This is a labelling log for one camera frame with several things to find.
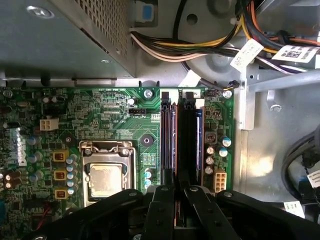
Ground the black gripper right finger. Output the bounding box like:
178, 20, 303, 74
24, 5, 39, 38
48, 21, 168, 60
178, 170, 320, 240

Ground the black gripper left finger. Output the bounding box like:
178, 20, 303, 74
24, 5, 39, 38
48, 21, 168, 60
23, 169, 176, 240

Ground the black RAM stick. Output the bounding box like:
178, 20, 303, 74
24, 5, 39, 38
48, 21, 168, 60
176, 98, 198, 227

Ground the white eight pin connector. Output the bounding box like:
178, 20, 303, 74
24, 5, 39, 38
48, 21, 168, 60
213, 168, 228, 193

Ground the silver CPU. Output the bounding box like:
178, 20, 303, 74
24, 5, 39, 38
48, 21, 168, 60
89, 163, 124, 199

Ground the metal socket cover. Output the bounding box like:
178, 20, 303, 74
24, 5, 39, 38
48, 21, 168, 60
79, 149, 138, 202

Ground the yellow inductor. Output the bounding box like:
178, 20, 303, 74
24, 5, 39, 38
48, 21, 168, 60
52, 150, 70, 163
53, 169, 70, 181
53, 189, 69, 200

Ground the black fan header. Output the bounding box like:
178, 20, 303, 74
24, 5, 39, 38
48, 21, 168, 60
127, 107, 146, 116

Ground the green motherboard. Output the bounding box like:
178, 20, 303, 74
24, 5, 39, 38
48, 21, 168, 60
0, 86, 236, 240

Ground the white four pin connector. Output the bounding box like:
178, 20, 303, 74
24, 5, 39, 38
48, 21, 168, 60
39, 117, 60, 132

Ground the blue plastic tab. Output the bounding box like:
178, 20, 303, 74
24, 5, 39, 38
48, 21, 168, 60
141, 4, 155, 23

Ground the grey power supply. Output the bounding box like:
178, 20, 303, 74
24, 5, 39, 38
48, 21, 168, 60
0, 0, 137, 87

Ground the white wire tag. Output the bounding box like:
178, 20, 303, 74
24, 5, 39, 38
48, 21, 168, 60
306, 169, 320, 188
180, 69, 202, 88
283, 200, 306, 219
229, 39, 265, 73

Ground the thick black cable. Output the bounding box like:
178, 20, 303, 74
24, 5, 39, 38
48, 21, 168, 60
281, 133, 320, 218

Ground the wire locking lever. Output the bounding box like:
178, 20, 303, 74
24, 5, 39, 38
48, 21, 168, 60
79, 140, 134, 153

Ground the black wire small connector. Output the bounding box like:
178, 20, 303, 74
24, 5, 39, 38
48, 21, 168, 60
180, 61, 241, 93

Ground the power wire bundle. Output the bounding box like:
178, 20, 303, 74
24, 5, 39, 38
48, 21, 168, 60
129, 0, 320, 76

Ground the white QR wire label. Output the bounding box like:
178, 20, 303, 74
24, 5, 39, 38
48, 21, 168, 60
271, 44, 320, 65

